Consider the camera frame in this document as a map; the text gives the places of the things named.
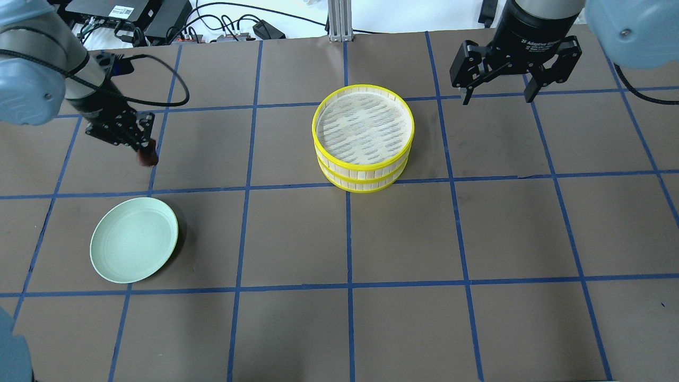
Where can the black gripper near plate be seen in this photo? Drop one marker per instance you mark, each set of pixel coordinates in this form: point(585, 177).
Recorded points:
point(99, 109)

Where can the black gripper near steamer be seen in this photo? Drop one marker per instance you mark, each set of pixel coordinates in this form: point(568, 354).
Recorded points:
point(533, 29)

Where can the brown bun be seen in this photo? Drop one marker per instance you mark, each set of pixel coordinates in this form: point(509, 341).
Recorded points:
point(147, 156)

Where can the yellow steamer layer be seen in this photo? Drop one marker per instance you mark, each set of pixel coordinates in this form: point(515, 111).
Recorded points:
point(362, 127)
point(363, 182)

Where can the robot arm near steamer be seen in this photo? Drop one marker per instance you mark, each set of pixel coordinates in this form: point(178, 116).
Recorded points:
point(535, 37)

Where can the robot arm near plate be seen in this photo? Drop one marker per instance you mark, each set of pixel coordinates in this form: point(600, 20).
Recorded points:
point(32, 94)

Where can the light green plate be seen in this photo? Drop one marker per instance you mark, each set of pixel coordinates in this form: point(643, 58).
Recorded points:
point(134, 240)

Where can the black electronics box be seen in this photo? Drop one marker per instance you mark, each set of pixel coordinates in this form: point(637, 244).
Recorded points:
point(139, 23)

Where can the black power adapter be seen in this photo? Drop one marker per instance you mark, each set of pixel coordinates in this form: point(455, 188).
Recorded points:
point(266, 31)

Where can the aluminium profile post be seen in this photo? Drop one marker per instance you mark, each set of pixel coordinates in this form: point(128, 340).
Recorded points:
point(339, 21)

